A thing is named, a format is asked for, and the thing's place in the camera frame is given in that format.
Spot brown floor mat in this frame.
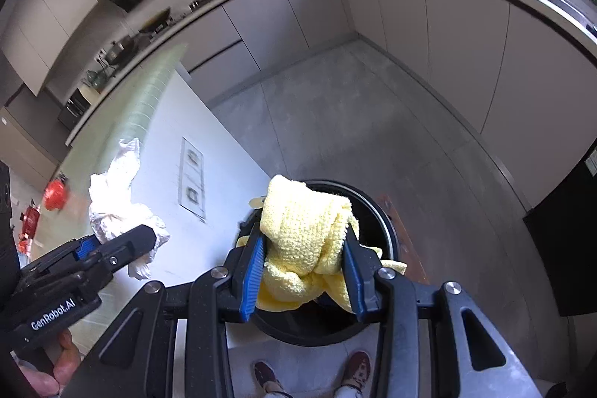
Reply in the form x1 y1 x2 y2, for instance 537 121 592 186
373 193 430 287

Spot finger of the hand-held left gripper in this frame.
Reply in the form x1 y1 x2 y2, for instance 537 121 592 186
90 225 157 280
70 236 101 261

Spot person's right shoe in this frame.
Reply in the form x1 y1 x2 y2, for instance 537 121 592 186
340 350 371 389

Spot beige refrigerator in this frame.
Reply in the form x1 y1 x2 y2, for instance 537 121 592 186
0 105 61 179

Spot black trash bin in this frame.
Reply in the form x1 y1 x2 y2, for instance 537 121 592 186
233 180 406 347

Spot red cooking pot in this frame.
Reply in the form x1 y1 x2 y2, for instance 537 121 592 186
43 175 68 210

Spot black microwave oven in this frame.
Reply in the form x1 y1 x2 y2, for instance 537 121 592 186
58 90 91 131

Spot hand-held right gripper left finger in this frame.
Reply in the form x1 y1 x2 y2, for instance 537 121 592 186
77 218 269 398

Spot grey socket panel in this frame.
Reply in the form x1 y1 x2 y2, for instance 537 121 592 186
177 137 206 222

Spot person's left hand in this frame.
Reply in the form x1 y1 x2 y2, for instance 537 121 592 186
15 329 84 397

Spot person's left shoe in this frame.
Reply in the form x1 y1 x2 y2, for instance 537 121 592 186
253 361 283 394

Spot person's shoe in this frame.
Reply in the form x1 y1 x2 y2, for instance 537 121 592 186
340 350 371 389
253 361 283 394

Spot upper kitchen cabinets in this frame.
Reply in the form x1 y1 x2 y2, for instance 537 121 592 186
0 0 197 97

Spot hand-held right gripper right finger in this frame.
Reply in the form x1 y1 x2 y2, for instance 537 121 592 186
343 230 546 398

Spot gas stove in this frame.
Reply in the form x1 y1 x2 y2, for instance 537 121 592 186
140 0 220 35

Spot white kitchen island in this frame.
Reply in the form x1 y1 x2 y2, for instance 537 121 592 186
107 69 281 398

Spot kitchen counter with lower cabinets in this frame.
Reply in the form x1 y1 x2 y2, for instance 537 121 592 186
65 0 597 212

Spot yellow knitted cloth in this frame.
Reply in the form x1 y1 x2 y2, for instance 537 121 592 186
235 174 406 312

